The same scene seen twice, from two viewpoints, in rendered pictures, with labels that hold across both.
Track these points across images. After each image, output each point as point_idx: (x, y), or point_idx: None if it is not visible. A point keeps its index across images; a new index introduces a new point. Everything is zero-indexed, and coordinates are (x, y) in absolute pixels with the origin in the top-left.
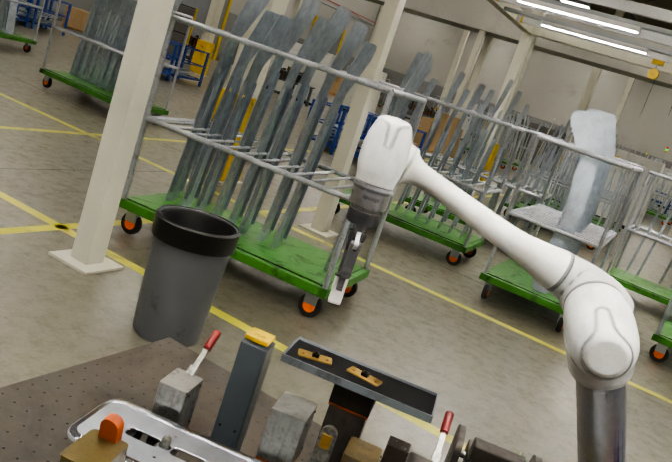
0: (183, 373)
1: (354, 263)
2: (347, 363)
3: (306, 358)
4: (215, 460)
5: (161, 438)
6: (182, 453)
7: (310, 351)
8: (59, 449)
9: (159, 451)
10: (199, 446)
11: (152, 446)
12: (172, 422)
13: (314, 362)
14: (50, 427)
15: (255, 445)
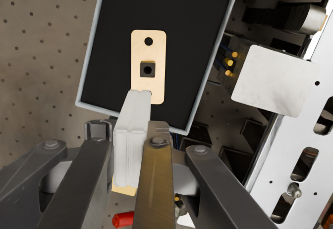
0: (188, 215)
1: (261, 210)
2: None
3: (166, 85)
4: (301, 138)
5: (279, 193)
6: (84, 115)
7: (125, 77)
8: (133, 203)
9: (304, 191)
10: (280, 157)
11: (297, 198)
12: (247, 190)
13: (174, 69)
14: (107, 217)
15: (25, 44)
